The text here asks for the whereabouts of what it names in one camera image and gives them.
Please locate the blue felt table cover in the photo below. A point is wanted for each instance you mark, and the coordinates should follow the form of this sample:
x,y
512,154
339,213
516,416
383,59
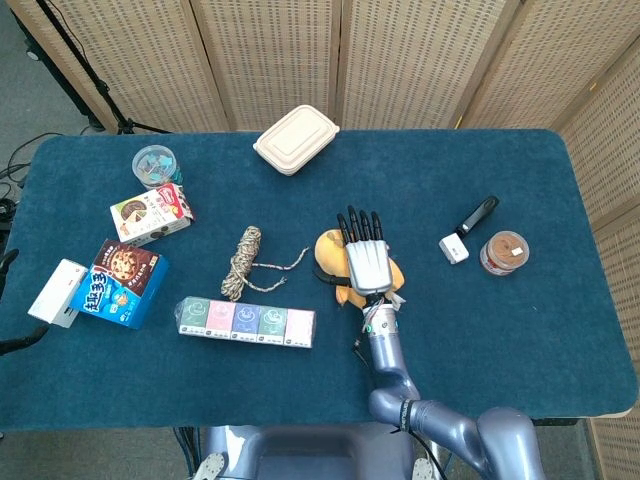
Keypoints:
x,y
500,350

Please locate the black under-table bracket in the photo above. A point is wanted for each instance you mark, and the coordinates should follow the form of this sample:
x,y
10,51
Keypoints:
x,y
555,421

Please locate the beige lidded lunch box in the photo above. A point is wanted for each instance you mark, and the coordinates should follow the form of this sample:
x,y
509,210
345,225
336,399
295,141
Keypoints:
x,y
295,140

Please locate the white chocolate pie box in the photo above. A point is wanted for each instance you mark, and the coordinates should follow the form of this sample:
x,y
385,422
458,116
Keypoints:
x,y
150,215

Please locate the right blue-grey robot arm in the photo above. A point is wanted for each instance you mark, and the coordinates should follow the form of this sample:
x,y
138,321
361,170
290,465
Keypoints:
x,y
390,350

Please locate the small white cardboard box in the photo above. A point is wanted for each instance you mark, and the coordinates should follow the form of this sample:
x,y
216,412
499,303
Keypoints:
x,y
55,295

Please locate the clear jar of binder clips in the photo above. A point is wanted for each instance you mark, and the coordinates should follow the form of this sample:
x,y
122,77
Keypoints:
x,y
152,165

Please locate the brown lidded red jar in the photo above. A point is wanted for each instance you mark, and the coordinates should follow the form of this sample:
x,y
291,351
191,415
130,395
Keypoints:
x,y
502,252

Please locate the pastel tissue packet row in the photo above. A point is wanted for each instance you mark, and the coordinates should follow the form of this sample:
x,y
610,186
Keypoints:
x,y
245,322

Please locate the grey perforated foot pad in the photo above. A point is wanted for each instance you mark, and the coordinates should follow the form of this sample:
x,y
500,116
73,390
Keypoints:
x,y
210,467
422,471

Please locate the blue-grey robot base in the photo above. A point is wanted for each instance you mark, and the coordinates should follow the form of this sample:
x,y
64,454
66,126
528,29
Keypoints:
x,y
310,450

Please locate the black floor adapter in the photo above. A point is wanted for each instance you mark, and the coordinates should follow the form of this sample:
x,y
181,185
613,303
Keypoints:
x,y
5,207

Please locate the woven bamboo folding screen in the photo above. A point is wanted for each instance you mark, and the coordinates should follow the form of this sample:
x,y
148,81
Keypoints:
x,y
410,60

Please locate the blue chocolate cookie box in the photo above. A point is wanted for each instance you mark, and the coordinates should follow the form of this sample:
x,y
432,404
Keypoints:
x,y
120,285

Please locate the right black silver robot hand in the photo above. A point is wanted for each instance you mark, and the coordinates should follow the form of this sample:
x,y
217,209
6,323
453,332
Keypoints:
x,y
367,267

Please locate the yellow plush duck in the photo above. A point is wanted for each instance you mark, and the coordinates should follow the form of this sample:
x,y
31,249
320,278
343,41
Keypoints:
x,y
330,250

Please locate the black stand base bar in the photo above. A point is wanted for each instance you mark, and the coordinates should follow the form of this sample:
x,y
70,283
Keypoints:
x,y
95,124

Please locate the black tripod stand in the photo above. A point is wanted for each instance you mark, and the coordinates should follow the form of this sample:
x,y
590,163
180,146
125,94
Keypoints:
x,y
122,125

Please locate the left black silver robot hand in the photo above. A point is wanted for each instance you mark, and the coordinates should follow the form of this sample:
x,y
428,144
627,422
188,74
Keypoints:
x,y
25,340

